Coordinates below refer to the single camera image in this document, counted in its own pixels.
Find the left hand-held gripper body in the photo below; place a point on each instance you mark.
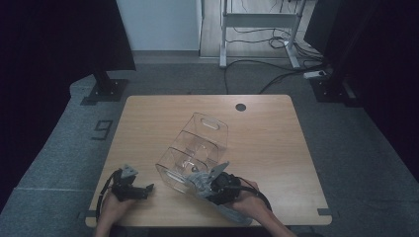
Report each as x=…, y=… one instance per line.
x=126, y=191

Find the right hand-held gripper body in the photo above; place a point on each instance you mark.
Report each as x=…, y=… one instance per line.
x=224, y=189

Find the clear acrylic divided organizer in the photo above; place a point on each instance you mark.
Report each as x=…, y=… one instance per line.
x=194, y=151

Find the person's left hand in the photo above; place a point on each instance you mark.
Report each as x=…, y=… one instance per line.
x=115, y=209

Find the person's right hand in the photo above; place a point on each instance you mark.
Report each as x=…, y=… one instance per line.
x=245, y=200

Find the black floor tape mark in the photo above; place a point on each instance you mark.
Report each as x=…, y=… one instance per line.
x=102, y=130

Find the white power strip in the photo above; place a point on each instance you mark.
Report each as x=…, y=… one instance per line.
x=314, y=74

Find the black curtain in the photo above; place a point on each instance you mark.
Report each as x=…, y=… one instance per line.
x=49, y=33
x=378, y=49

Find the black stand with base plate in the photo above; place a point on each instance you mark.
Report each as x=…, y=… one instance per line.
x=107, y=89
x=329, y=90

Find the white desk frame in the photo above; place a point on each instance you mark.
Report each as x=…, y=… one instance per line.
x=260, y=19

